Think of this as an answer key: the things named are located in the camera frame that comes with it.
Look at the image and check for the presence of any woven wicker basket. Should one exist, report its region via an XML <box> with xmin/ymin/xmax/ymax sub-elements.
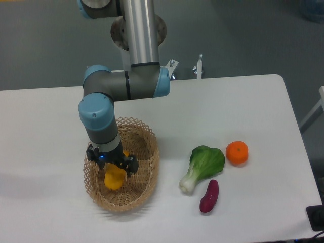
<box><xmin>84</xmin><ymin>117</ymin><xmax>159</xmax><ymax>212</ymax></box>

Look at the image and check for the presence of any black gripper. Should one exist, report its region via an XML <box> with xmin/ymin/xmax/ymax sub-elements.
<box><xmin>86</xmin><ymin>144</ymin><xmax>139</xmax><ymax>177</ymax></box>

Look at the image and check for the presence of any orange tangerine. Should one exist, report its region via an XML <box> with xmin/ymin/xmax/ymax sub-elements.
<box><xmin>226</xmin><ymin>141</ymin><xmax>249</xmax><ymax>165</ymax></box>

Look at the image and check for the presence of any black device at edge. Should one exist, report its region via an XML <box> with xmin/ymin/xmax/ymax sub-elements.
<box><xmin>306</xmin><ymin>205</ymin><xmax>323</xmax><ymax>232</ymax></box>

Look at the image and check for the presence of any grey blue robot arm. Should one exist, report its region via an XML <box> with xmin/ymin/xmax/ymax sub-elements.
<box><xmin>78</xmin><ymin>1</ymin><xmax>170</xmax><ymax>176</ymax></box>

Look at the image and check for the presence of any white table leg frame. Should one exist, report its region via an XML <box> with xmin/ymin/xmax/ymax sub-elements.
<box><xmin>299</xmin><ymin>86</ymin><xmax>323</xmax><ymax>134</ymax></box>

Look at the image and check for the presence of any blue basket in corner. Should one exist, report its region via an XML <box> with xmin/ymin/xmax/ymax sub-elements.
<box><xmin>299</xmin><ymin>0</ymin><xmax>323</xmax><ymax>24</ymax></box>

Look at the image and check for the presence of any green bok choy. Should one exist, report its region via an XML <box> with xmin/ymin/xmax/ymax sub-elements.
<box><xmin>179</xmin><ymin>145</ymin><xmax>225</xmax><ymax>194</ymax></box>

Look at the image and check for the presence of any yellow mango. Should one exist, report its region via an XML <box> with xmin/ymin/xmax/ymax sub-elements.
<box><xmin>104</xmin><ymin>163</ymin><xmax>126</xmax><ymax>190</ymax></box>

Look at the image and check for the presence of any purple sweet potato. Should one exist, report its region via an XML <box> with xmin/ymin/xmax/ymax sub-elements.
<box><xmin>199</xmin><ymin>179</ymin><xmax>219</xmax><ymax>213</ymax></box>

